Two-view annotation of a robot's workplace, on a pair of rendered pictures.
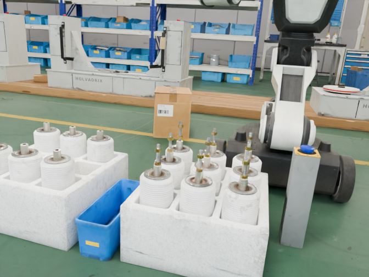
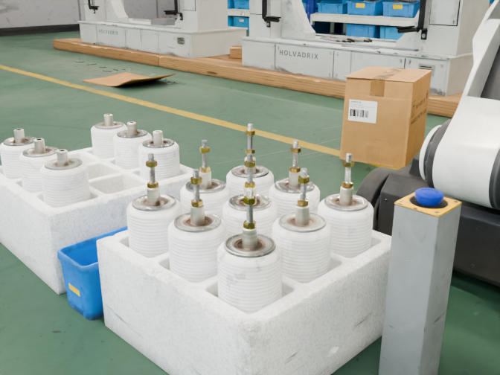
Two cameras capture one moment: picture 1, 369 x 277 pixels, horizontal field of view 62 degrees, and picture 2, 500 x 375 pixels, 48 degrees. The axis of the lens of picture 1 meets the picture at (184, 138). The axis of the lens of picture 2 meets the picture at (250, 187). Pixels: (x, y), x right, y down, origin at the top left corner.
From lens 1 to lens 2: 56 cm
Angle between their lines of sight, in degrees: 30
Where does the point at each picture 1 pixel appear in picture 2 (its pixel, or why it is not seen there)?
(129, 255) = (111, 319)
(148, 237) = (124, 296)
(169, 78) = (434, 52)
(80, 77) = (286, 50)
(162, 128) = (356, 143)
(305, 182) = (414, 263)
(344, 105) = not seen: outside the picture
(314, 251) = not seen: outside the picture
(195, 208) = (178, 264)
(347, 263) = not seen: outside the picture
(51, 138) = (108, 138)
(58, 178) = (55, 190)
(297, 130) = (481, 161)
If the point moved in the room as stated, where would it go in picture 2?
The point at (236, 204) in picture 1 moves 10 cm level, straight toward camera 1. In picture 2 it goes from (222, 268) to (167, 295)
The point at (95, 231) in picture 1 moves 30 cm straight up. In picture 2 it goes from (74, 271) to (54, 116)
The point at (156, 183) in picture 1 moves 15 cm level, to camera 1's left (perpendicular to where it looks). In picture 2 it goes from (136, 215) to (74, 198)
